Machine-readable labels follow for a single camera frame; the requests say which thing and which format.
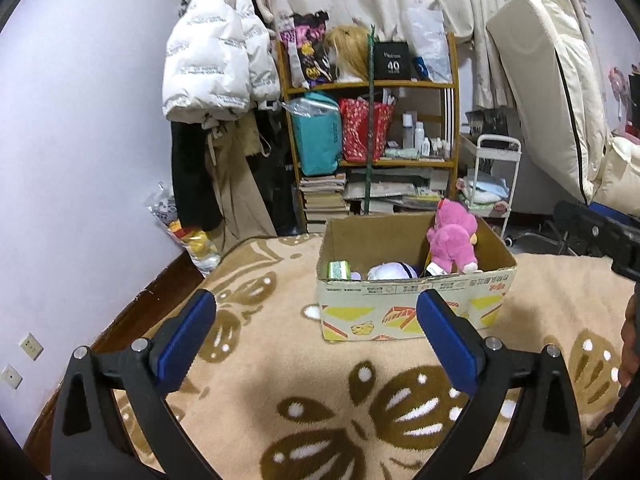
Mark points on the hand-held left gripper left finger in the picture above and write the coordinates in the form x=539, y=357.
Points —
x=187, y=341

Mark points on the white plastic bag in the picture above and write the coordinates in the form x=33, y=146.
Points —
x=430, y=42

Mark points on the stack of books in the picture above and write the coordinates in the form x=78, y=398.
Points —
x=325, y=202

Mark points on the beige patterned blanket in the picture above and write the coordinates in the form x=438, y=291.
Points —
x=280, y=360

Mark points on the purple plush doll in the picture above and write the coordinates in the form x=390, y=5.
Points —
x=390, y=271

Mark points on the teal bag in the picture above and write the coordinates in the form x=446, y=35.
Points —
x=317, y=140

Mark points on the pink plush bear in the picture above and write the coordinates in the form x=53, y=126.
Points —
x=450, y=240

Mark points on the plastic bag of toys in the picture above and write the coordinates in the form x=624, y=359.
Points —
x=192, y=240

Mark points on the printed cardboard box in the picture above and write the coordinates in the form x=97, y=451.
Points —
x=400, y=305

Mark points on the black chair base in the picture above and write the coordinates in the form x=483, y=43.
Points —
x=545, y=240

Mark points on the white mattress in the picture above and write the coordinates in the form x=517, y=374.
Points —
x=545, y=80

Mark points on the black hanging bag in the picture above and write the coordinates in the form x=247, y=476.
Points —
x=277, y=180

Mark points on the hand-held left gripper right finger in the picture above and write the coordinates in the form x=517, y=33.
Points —
x=447, y=345

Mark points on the dark hanging coat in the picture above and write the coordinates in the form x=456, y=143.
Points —
x=192, y=180

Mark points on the row of small bottles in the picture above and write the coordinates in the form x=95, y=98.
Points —
x=430, y=142

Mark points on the printed purple bag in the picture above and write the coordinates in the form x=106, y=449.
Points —
x=307, y=52

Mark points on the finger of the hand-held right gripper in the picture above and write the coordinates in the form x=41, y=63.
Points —
x=580, y=225
x=617, y=213

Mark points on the white puffer jacket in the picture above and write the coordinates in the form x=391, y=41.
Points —
x=215, y=55

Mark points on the pile of magazines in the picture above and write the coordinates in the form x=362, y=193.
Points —
x=395, y=190

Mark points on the folded cloths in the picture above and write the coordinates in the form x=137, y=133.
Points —
x=485, y=192

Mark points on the person's right hand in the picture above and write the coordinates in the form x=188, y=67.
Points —
x=631, y=340

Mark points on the black box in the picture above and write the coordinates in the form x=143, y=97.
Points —
x=393, y=60

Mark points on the wooden shelf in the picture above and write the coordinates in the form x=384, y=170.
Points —
x=370, y=160

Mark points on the beige hanging garment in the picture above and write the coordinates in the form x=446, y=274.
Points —
x=240, y=195

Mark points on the wall outlet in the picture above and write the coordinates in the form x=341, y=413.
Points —
x=31, y=346
x=11, y=376

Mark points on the white cart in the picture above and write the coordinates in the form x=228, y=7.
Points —
x=495, y=152

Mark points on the blonde wig head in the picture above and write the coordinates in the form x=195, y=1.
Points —
x=347, y=52

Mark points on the red patterned bag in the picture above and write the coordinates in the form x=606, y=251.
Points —
x=357, y=132

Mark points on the cream pillow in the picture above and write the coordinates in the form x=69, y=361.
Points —
x=625, y=170

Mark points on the green pole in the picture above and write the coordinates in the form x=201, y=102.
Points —
x=370, y=125

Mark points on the green packet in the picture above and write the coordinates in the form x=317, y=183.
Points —
x=339, y=270

